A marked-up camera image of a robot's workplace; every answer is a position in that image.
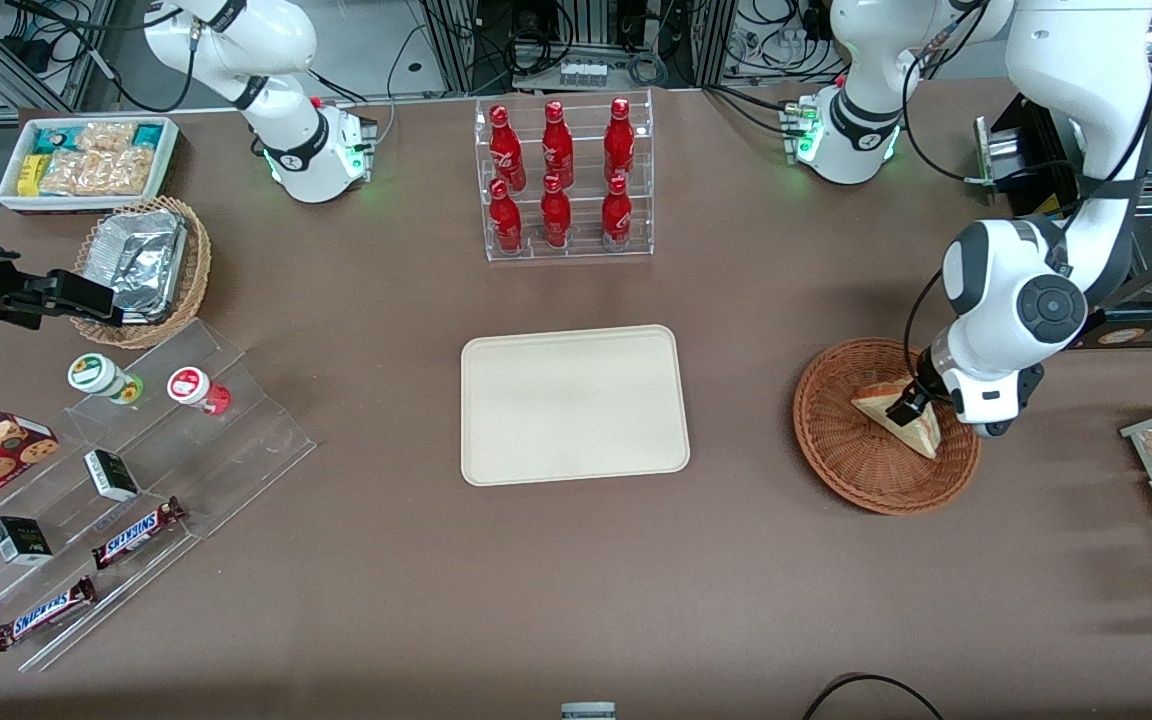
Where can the black food warmer machine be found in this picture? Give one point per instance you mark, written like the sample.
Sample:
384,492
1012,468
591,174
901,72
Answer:
1001,155

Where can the white power strip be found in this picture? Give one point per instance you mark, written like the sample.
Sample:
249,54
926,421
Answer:
583,73

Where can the white snack tray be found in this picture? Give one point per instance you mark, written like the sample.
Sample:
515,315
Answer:
86,203

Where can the red cola bottle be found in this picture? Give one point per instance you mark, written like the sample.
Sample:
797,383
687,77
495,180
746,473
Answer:
557,142
556,214
619,138
506,218
616,212
504,148

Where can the beige plastic tray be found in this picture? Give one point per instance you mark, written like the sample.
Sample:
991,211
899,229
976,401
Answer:
576,410

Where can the small teal snack package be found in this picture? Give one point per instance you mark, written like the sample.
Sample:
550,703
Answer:
149,134

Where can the aluminium foil container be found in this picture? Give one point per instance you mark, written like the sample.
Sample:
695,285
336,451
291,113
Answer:
141,260

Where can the brown wicker basket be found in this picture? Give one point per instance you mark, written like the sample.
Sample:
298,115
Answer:
856,460

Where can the triangular sandwich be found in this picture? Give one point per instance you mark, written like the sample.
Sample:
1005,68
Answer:
921,440

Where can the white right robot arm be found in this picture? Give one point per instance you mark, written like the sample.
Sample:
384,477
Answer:
286,140

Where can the small clear cracker bag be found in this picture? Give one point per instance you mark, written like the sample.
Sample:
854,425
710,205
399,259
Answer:
104,135

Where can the green lidded cup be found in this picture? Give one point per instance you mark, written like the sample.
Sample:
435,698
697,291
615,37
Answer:
91,372

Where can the clear acrylic bottle rack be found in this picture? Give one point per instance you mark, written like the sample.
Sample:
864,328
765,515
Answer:
586,250

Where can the large teal snack package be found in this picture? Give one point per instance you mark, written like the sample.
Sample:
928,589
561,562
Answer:
53,140

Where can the large clear cracker bag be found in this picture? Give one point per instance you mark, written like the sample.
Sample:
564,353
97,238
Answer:
96,172

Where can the yellow snack package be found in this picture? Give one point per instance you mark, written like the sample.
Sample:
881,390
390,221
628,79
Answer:
31,175

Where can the red lidded cup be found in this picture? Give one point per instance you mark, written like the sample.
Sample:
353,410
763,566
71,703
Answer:
188,385

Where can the small black box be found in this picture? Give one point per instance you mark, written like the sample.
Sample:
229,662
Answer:
21,540
111,475

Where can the small grey device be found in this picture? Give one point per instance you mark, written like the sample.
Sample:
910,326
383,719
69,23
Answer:
588,712

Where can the light tan wicker basket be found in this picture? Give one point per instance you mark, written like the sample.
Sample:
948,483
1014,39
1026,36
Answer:
198,260

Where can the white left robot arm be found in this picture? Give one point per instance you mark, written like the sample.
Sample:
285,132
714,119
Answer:
996,280

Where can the aluminium equipment frame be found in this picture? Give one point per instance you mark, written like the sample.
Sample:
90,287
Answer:
451,45

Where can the brown snickers bar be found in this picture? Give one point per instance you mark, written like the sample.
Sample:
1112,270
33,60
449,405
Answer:
44,613
136,533

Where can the clear acrylic step display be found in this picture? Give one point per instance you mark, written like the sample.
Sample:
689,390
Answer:
256,450

